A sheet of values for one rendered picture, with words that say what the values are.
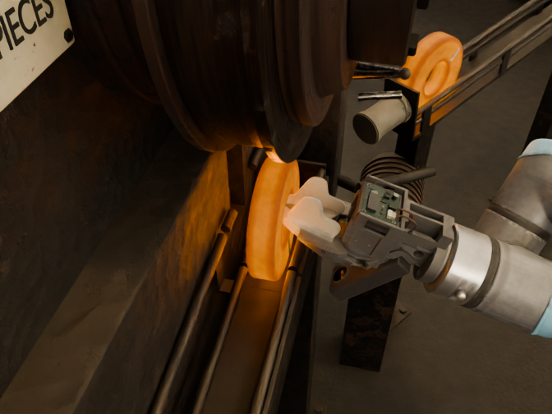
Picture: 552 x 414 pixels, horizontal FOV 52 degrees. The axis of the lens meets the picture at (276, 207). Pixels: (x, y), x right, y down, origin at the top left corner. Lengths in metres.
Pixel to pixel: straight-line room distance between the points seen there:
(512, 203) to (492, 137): 1.43
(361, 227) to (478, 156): 1.51
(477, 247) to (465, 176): 1.35
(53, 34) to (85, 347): 0.22
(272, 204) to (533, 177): 0.37
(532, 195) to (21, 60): 0.65
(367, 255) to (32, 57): 0.44
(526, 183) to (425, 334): 0.79
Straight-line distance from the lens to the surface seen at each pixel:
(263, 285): 0.75
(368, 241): 0.66
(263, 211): 0.63
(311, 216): 0.66
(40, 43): 0.38
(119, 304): 0.48
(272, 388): 0.63
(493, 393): 1.51
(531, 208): 0.82
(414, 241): 0.67
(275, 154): 0.44
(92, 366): 0.45
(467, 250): 0.68
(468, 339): 1.57
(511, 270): 0.70
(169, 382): 0.58
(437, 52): 1.05
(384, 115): 1.00
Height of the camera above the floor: 1.24
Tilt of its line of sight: 43 degrees down
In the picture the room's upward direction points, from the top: straight up
